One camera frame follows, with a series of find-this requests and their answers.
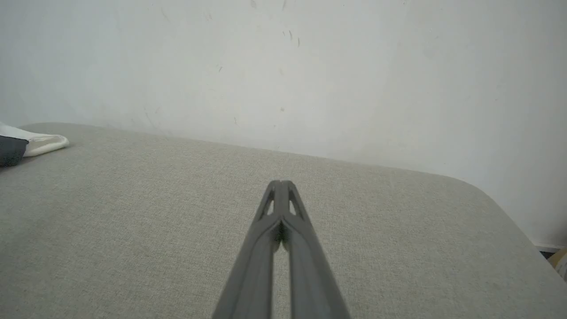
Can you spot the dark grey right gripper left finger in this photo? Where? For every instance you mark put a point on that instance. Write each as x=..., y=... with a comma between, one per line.
x=257, y=266

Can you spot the white shirt with black sleeves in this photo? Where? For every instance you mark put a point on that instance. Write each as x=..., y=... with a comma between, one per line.
x=40, y=144

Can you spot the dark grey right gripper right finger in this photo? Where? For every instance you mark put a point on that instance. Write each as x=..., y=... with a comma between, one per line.
x=310, y=279

